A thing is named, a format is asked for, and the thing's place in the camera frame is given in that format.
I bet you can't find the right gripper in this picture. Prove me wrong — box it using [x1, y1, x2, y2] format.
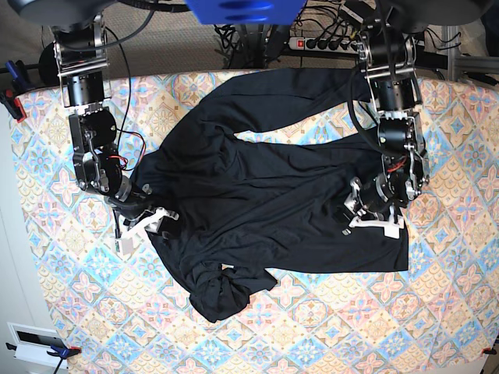
[104, 182, 180, 239]

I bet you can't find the white power strip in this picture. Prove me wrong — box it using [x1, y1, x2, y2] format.
[288, 37, 357, 55]

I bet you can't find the orange clamp lower right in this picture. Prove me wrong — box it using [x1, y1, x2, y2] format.
[482, 348, 497, 355]

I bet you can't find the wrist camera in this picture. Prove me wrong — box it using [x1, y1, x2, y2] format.
[115, 238, 135, 256]
[384, 224, 401, 239]

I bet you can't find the black round stool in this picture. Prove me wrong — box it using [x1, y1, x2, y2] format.
[38, 42, 60, 86]

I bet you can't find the blue orange clamp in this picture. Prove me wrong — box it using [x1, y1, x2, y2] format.
[5, 343, 82, 373]
[1, 60, 28, 123]

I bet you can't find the blue orange clamp upper left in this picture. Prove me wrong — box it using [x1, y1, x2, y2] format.
[1, 60, 28, 123]

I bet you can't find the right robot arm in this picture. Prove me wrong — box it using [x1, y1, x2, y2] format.
[9, 1, 180, 239]

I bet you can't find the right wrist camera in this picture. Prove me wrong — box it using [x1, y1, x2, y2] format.
[115, 238, 135, 256]

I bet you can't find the white floor vent box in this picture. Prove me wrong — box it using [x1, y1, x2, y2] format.
[7, 322, 64, 372]

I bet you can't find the patterned tablecloth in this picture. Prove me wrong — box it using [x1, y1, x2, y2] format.
[8, 79, 498, 373]

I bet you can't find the black t-shirt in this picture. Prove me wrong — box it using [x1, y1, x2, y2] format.
[132, 69, 409, 322]

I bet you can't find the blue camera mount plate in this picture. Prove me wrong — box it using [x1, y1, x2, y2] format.
[185, 0, 306, 25]

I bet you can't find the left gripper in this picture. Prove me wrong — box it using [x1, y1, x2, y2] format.
[334, 177, 405, 235]

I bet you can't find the blue orange clamp lower left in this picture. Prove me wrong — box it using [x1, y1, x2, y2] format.
[5, 343, 82, 373]

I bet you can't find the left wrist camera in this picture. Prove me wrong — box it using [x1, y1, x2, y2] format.
[384, 224, 401, 239]

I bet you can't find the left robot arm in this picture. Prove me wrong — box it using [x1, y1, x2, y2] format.
[338, 1, 491, 238]

